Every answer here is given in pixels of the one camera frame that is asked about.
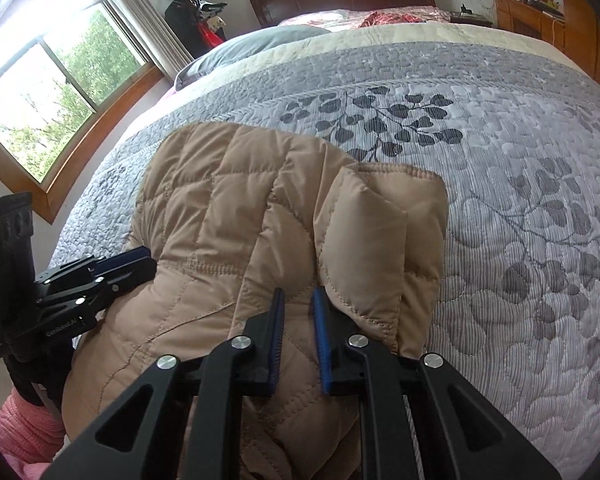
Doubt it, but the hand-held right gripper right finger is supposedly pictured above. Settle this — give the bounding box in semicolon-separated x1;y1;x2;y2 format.
312;287;563;480

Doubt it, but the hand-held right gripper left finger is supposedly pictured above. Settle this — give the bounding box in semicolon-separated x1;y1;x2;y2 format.
40;287;286;480

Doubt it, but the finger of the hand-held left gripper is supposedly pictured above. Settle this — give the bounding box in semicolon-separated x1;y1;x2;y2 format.
34;246;152;286
36;258;159;313

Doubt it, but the tan quilted jacket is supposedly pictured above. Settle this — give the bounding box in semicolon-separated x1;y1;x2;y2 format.
60;122;448;480

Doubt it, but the person's left forearm pink sleeve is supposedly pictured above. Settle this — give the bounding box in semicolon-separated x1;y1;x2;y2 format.
0;385;73;480

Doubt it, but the person's left hand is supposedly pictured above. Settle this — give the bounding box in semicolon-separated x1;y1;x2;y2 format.
11;342;76;407

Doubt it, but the wooden framed window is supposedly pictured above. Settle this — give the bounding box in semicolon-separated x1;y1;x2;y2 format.
0;0;166;196

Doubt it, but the beige curtain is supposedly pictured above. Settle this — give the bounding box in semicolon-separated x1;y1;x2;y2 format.
87;0;193;78

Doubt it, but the red hanging bag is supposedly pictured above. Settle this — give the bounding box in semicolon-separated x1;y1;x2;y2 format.
200;22;227;52

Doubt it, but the grey pillow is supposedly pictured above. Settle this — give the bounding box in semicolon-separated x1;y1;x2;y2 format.
174;25;333;91

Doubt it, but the grey leaf-print quilt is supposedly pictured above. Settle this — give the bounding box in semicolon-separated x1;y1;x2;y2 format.
47;22;600;480

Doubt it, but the pink floral bedsheet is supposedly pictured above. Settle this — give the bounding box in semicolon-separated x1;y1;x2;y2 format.
279;5;451;33

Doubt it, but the red patterned cloth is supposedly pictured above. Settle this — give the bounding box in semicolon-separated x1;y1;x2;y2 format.
357;11;406;31

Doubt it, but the dark nightstand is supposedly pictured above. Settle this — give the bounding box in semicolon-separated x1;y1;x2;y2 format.
450;12;495;29

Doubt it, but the light wooden cabinet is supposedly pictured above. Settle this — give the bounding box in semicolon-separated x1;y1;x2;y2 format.
494;0;566;56

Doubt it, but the tall wooden wardrobe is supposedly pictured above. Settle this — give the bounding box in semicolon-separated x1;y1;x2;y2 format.
557;0;600;93

